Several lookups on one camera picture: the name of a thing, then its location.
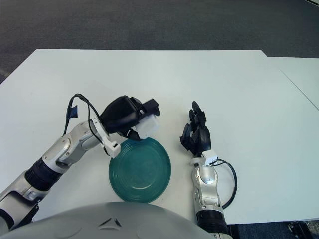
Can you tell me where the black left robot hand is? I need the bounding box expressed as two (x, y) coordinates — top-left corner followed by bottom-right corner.
(99, 96), (161, 142)

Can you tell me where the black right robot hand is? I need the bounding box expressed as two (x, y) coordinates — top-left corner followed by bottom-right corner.
(179, 101), (212, 157)

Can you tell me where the white square charger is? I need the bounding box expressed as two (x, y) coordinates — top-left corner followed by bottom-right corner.
(134, 115), (160, 139)

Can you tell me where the green round plate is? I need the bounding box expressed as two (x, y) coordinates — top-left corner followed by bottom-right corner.
(108, 138), (172, 204)

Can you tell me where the white right wrist connector box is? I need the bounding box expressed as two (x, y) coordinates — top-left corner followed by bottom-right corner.
(201, 150), (218, 166)

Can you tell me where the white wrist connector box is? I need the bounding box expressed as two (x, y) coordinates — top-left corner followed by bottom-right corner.
(201, 150), (218, 166)
(104, 140), (122, 159)

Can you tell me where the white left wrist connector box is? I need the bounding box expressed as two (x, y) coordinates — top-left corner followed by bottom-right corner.
(104, 140), (122, 159)

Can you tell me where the grey robot torso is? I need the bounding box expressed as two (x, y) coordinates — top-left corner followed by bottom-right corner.
(0, 201), (212, 239)

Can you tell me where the black caster base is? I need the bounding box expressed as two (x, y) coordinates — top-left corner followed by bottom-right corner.
(288, 220), (315, 239)

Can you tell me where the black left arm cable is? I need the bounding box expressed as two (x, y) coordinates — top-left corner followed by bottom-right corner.
(63, 93), (105, 147)

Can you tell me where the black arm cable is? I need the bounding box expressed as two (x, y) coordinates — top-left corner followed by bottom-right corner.
(63, 93), (105, 147)
(214, 159), (237, 209)

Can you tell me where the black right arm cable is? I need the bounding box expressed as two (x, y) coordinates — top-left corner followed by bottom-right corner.
(214, 159), (237, 209)

